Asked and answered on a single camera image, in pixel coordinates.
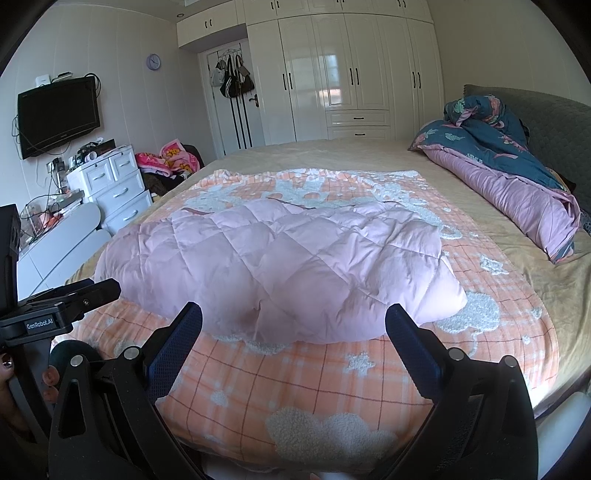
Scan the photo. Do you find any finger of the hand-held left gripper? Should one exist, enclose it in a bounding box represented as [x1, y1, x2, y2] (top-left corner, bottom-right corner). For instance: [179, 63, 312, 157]
[58, 278, 122, 319]
[18, 280, 95, 303]

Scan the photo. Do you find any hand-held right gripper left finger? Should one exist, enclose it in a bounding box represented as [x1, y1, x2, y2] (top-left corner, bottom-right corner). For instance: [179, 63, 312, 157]
[48, 302, 204, 480]

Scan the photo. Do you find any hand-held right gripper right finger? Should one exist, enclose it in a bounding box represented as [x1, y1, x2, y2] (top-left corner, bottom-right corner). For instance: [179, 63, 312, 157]
[385, 304, 539, 480]

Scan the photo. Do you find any pink quilted jacket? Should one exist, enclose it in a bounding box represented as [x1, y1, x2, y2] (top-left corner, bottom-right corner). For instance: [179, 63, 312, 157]
[93, 202, 467, 344]

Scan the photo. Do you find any dark clothes pile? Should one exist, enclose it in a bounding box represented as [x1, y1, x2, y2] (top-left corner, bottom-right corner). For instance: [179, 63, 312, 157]
[141, 145, 206, 195]

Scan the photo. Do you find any person's left hand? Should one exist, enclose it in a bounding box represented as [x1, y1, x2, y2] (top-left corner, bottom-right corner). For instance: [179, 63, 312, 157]
[0, 353, 61, 435]

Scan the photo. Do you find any orange plaid blanket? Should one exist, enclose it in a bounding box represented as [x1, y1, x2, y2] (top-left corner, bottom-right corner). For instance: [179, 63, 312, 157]
[76, 168, 559, 472]

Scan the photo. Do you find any white drawer chest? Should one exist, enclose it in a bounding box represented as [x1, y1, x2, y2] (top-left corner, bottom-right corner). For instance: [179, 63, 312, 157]
[66, 145, 154, 235]

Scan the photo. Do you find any pink floral cloth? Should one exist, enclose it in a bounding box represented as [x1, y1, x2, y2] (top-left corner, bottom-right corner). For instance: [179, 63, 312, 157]
[135, 138, 200, 175]

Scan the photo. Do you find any black television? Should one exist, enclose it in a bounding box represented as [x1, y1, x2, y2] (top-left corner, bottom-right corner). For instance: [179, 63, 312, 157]
[17, 76, 101, 160]

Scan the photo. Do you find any teal and pink duvet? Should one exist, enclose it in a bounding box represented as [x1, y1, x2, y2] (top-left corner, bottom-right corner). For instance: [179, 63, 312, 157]
[409, 95, 581, 265]

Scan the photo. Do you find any bed with beige sheet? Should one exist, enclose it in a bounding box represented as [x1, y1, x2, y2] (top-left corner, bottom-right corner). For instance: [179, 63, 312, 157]
[65, 138, 591, 480]

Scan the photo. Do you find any white door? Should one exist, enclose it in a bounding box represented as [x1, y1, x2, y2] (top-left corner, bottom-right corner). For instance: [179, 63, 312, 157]
[198, 41, 266, 158]

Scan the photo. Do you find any black striped hanging bag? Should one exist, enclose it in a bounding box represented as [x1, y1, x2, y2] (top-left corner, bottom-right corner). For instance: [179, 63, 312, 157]
[220, 55, 242, 99]

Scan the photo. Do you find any grey headboard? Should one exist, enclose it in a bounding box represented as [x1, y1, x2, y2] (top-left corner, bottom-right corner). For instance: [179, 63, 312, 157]
[463, 84, 591, 204]

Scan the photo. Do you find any white wardrobe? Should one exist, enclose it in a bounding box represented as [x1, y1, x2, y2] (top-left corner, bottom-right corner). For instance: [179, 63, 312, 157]
[177, 0, 446, 148]

